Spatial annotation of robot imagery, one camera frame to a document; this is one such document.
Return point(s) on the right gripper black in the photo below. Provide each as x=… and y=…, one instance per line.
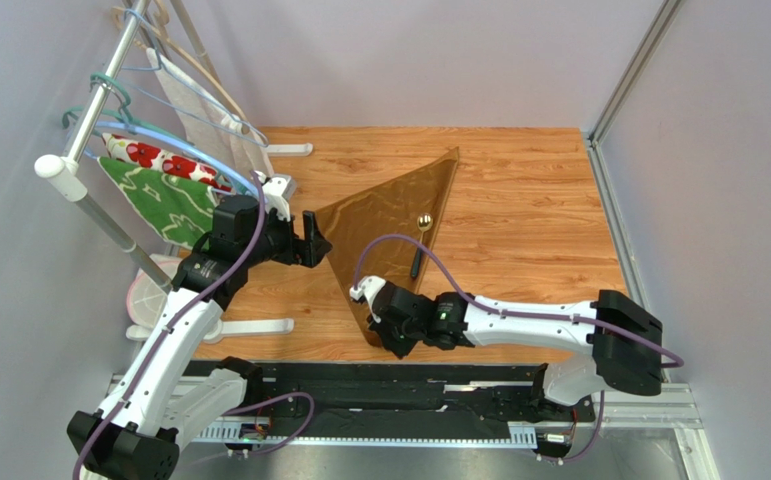
x=385, y=325

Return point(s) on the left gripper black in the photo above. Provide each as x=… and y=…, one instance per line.
x=308, y=251

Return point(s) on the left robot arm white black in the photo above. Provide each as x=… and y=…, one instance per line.
x=139, y=430

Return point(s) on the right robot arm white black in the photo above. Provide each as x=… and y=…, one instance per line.
x=615, y=343

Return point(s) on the green white patterned towel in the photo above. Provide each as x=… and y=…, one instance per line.
x=179, y=210

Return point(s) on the beige grey hanging cloth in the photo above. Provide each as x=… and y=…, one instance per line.
x=208, y=125

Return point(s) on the light blue plastic hanger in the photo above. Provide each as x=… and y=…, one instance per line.
x=236, y=179

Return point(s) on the red floral white cloth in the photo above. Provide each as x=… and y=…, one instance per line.
x=148, y=156

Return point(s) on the teal plastic hanger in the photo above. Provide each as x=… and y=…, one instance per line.
x=109, y=100

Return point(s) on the wooden hanger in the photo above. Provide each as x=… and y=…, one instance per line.
x=197, y=56

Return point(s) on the white metal clothes rack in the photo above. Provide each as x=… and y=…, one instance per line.
x=60, y=171

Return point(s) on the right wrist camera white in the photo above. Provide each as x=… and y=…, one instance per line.
x=365, y=292

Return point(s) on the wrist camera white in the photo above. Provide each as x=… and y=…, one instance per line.
x=278, y=192
x=365, y=292

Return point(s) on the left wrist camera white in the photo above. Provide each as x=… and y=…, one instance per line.
x=278, y=192

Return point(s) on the thin blue wire hanger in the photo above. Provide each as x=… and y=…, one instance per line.
x=210, y=116

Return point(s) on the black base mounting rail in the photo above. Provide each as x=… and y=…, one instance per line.
x=368, y=404

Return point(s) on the aluminium corner frame post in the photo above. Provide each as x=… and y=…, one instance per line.
x=657, y=29

